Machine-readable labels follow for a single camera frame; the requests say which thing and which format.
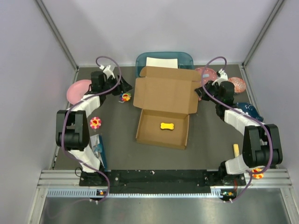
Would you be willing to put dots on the grey slotted cable duct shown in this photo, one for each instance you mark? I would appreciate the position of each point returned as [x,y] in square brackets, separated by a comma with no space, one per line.
[97,193]

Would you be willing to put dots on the yellow bone toy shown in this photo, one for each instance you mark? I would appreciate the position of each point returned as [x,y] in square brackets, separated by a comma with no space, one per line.
[167,126]

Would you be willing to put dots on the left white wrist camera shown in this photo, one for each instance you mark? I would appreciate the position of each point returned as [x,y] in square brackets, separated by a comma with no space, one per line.
[108,70]

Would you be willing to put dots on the pink flower toy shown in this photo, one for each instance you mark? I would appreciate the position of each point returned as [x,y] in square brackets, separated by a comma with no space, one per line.
[95,123]

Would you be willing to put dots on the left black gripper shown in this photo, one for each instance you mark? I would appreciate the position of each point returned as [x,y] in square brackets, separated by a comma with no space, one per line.
[125,87]

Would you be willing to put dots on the pink dotted plate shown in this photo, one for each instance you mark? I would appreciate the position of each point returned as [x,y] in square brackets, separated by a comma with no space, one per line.
[209,74]

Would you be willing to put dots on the teal plastic bin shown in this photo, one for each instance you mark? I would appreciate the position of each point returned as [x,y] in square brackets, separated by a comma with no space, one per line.
[185,61]

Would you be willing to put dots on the blue packaged item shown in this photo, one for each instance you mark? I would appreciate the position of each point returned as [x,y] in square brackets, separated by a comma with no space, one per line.
[98,149]

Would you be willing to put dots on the red patterned bowl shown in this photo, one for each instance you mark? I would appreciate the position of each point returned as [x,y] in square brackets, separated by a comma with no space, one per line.
[240,85]

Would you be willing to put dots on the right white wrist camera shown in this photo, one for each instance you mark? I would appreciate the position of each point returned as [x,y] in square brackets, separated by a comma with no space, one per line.
[221,77]

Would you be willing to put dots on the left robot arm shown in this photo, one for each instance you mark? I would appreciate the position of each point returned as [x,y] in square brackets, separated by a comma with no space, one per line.
[73,124]

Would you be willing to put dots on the dark blue leaf dish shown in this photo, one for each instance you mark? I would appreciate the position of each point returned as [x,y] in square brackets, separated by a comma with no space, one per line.
[250,110]

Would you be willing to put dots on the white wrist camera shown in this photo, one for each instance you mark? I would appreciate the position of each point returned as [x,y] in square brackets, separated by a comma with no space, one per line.
[221,77]
[108,70]

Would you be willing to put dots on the wooden stick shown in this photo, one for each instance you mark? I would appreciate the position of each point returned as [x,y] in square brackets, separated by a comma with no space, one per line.
[236,150]

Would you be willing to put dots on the pink round plate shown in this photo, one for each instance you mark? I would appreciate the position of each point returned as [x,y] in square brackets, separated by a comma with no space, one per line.
[77,90]

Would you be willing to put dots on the white paper sheet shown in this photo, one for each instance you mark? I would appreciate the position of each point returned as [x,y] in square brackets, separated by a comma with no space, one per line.
[160,62]

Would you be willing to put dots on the orange flower toy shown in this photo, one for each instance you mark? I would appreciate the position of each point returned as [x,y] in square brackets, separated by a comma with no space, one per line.
[257,174]

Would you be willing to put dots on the brown cardboard box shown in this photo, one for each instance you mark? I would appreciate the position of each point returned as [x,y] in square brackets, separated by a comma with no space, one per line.
[165,95]

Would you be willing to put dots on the rainbow flower toy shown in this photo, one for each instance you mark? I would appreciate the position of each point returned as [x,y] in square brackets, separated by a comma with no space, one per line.
[125,97]

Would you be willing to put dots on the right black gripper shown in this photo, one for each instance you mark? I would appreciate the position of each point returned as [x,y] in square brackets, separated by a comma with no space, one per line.
[201,92]

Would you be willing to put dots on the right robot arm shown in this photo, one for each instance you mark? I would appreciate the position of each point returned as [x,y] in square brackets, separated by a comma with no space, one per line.
[261,142]

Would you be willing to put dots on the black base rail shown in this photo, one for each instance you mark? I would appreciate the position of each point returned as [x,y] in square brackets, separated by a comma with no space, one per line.
[169,181]

